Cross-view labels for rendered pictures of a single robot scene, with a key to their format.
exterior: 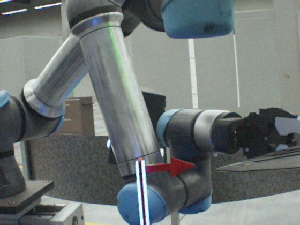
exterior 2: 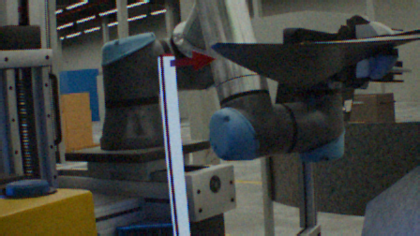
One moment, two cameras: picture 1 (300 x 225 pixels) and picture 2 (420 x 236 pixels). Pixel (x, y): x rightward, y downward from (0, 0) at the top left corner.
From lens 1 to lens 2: 0.40 m
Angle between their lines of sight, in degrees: 26
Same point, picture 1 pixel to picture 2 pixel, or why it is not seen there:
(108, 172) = (359, 171)
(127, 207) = (215, 135)
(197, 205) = (319, 151)
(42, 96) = (190, 36)
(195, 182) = (311, 119)
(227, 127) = (292, 34)
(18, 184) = (156, 137)
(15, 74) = not seen: hidden behind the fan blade
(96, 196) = (343, 204)
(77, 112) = (373, 113)
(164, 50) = not seen: outside the picture
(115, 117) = (211, 36)
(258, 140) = not seen: hidden behind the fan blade
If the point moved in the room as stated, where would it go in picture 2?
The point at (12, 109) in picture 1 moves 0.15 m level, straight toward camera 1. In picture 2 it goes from (155, 51) to (136, 49)
